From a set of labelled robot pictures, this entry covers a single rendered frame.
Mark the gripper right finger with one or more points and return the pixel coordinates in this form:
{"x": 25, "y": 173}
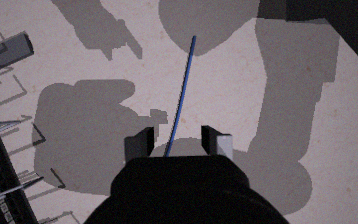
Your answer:
{"x": 216, "y": 143}

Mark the black equipment rack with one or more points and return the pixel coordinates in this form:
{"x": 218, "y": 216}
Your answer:
{"x": 14, "y": 208}

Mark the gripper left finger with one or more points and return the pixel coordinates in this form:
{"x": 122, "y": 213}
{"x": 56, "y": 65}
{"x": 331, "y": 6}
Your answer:
{"x": 140, "y": 145}

